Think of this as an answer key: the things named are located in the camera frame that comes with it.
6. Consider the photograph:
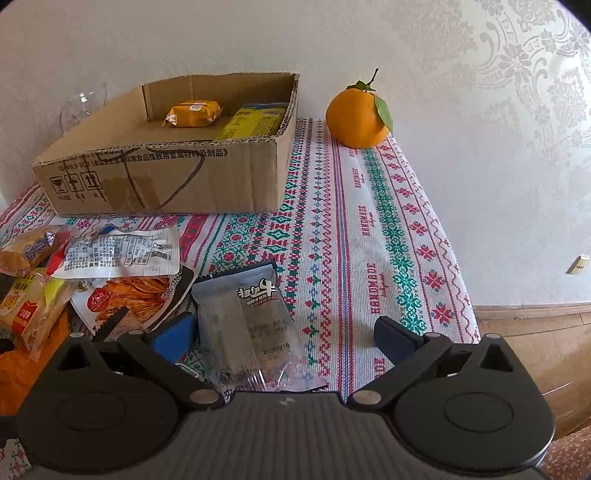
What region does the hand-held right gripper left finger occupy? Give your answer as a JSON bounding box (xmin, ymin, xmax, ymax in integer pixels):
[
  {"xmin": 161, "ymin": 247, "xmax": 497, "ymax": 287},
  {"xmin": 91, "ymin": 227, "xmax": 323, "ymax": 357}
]
[{"xmin": 44, "ymin": 313, "xmax": 222, "ymax": 409}]

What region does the red chips snack packet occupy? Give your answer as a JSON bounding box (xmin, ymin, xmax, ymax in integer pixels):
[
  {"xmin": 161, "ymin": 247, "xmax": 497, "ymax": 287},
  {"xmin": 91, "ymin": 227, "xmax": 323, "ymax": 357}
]
[{"xmin": 69, "ymin": 265, "xmax": 197, "ymax": 335}]

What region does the brown bun snack packet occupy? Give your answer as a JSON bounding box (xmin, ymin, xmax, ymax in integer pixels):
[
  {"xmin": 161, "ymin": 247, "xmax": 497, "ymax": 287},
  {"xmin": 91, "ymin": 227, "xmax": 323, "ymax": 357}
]
[{"xmin": 0, "ymin": 224, "xmax": 72, "ymax": 277}]

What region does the red labelled bread packet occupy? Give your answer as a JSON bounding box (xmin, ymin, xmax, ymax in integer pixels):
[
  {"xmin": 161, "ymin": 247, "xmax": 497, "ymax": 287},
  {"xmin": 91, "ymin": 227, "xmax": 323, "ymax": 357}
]
[{"xmin": 0, "ymin": 268, "xmax": 77, "ymax": 361}]

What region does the clear plastic wrapper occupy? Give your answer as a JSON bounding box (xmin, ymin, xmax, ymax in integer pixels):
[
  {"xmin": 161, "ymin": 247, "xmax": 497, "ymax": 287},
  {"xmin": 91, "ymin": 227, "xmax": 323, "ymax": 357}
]
[{"xmin": 48, "ymin": 226, "xmax": 182, "ymax": 280}]

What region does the cardboard box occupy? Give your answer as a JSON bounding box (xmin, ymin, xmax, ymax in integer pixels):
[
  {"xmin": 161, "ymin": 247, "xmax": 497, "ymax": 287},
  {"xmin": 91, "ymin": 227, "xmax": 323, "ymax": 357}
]
[{"xmin": 31, "ymin": 71, "xmax": 301, "ymax": 217}]

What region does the yellow green snack packet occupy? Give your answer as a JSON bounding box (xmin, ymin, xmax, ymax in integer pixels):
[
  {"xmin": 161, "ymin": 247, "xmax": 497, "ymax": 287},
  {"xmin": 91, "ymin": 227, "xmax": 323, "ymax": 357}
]
[{"xmin": 213, "ymin": 102, "xmax": 288, "ymax": 141}]

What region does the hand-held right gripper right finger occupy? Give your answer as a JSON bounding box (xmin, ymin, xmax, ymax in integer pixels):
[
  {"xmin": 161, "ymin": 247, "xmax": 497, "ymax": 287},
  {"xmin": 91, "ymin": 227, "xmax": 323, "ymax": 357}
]
[{"xmin": 348, "ymin": 316, "xmax": 544, "ymax": 409}]

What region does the orange snack packet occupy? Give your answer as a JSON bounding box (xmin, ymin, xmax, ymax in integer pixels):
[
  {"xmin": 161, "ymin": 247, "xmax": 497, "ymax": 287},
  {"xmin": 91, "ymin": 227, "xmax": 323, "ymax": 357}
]
[{"xmin": 161, "ymin": 100, "xmax": 223, "ymax": 128}]

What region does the patterned woven tablecloth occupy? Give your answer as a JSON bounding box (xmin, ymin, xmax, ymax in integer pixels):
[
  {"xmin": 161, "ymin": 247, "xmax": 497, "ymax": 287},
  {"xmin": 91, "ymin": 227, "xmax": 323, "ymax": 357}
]
[{"xmin": 0, "ymin": 117, "xmax": 481, "ymax": 480}]

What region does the clear glass vase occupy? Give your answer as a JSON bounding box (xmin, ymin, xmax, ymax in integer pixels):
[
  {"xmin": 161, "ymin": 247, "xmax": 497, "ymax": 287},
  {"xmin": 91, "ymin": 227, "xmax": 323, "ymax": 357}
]
[{"xmin": 59, "ymin": 84, "xmax": 109, "ymax": 134}]

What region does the black labelled snack packet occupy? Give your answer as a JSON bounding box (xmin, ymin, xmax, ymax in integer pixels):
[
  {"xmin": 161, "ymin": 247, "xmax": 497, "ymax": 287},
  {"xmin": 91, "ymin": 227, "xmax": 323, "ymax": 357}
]
[{"xmin": 190, "ymin": 261, "xmax": 329, "ymax": 393}]

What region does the orange plastic snack bag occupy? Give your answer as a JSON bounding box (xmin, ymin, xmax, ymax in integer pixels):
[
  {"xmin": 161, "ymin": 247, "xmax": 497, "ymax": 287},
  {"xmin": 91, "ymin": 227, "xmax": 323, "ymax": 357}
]
[{"xmin": 0, "ymin": 318, "xmax": 70, "ymax": 416}]

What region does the orange fruit with leaf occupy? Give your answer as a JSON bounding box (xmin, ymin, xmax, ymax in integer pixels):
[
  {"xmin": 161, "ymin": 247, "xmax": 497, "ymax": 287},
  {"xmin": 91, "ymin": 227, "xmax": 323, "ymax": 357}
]
[{"xmin": 326, "ymin": 68, "xmax": 394, "ymax": 149}]

